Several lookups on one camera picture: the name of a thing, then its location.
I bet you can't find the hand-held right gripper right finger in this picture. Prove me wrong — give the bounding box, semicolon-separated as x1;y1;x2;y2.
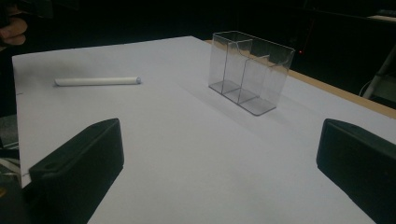
316;118;396;224

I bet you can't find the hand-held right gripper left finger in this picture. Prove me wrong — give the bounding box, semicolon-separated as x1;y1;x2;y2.
22;118;125;224

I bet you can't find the white pen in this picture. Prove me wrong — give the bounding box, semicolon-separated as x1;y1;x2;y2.
53;77;142;88

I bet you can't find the clear acrylic holder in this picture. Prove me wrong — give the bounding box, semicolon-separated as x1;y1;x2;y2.
207;30;296;117

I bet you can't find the white metal stand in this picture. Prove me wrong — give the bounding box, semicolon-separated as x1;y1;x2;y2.
362;43;396;101

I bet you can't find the white cable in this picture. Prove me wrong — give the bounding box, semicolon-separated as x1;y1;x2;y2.
358;79;375;97

